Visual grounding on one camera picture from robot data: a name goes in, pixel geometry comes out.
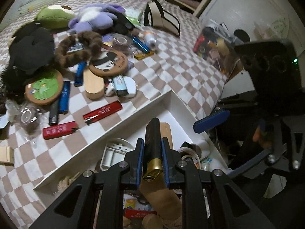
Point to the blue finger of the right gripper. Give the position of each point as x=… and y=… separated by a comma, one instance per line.
x=216, y=118
x=250, y=164

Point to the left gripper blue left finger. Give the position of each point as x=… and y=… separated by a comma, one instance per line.
x=139, y=167

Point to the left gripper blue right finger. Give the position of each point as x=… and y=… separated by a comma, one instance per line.
x=164, y=145

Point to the black gold lighter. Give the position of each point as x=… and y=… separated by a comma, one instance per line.
x=152, y=161

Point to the white round tape measure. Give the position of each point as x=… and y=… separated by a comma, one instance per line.
x=131, y=87

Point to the red lighter with text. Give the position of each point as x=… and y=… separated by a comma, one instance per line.
x=59, y=130

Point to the brown tape roll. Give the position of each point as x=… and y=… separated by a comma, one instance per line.
x=28, y=118

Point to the dark red lighter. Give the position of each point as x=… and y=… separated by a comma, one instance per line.
x=103, y=112

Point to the white storage box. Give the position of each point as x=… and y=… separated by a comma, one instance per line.
x=176, y=124

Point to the white plastic holder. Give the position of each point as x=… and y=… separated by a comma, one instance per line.
x=114, y=152

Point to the light blue lighter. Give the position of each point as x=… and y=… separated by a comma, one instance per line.
x=120, y=87

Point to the oval wooden board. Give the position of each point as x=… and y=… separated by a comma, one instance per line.
x=94, y=85

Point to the clear plastic storage bin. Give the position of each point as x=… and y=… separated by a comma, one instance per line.
x=215, y=44

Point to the dark blue lighter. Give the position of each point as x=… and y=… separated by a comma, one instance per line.
x=64, y=98

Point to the panda cork coaster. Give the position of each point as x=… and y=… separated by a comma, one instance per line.
x=109, y=64

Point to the blue lighter under coaster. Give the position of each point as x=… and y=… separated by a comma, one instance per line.
x=79, y=74

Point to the blue metallic lighter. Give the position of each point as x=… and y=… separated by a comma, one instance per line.
x=141, y=46

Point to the white thread spool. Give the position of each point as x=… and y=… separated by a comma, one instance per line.
x=150, y=40

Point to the checkered bed sheet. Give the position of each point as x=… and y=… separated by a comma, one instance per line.
x=174, y=67

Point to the green dinosaur cork coaster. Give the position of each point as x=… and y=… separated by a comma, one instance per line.
x=45, y=89

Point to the brown furry scrunchie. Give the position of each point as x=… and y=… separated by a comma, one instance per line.
x=77, y=48

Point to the wooden clip block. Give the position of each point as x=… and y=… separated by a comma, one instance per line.
x=6, y=156

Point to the purple plush toy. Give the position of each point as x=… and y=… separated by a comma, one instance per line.
x=94, y=17

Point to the green plush toy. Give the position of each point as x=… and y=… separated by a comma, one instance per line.
x=55, y=16

